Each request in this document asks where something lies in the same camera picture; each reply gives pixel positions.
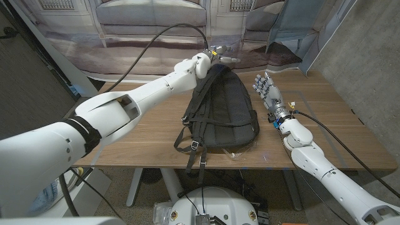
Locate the white table column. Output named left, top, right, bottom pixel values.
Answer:
left=159, top=167, right=186, bottom=204

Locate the clear plastic clamshell container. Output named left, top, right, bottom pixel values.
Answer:
left=222, top=142, right=259, bottom=161

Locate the white slanted table leg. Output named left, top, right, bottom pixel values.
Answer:
left=126, top=167, right=144, bottom=208

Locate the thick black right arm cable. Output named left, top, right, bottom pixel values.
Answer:
left=292, top=111, right=400, bottom=199

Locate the dark wood door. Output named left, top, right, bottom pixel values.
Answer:
left=0, top=6, right=79, bottom=141

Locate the black backpack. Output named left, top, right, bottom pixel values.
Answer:
left=173, top=64, right=261, bottom=185

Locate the printed sofa room backdrop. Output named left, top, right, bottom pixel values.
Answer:
left=9, top=0, right=359, bottom=84

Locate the grey table leg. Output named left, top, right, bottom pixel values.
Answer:
left=282, top=170, right=303, bottom=212

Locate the black door handle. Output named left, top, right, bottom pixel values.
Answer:
left=0, top=26, right=18, bottom=40

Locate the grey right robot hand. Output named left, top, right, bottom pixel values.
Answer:
left=252, top=71, right=295, bottom=124

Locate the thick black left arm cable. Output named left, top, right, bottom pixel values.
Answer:
left=102, top=23, right=209, bottom=94

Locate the white door frame post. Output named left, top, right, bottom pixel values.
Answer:
left=9, top=0, right=98, bottom=98

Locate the crumpled clear plastic bag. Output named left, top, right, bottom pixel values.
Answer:
left=152, top=201, right=174, bottom=225

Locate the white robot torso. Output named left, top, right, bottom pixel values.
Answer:
left=168, top=186, right=259, bottom=225

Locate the black ribbed round object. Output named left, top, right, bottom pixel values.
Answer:
left=140, top=167, right=163, bottom=185

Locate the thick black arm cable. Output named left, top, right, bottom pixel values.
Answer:
left=292, top=111, right=400, bottom=199
left=102, top=23, right=209, bottom=94

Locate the person leg in blue jeans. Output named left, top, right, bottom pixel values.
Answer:
left=29, top=179, right=62, bottom=215

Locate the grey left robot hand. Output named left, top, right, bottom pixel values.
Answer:
left=204, top=45, right=241, bottom=65

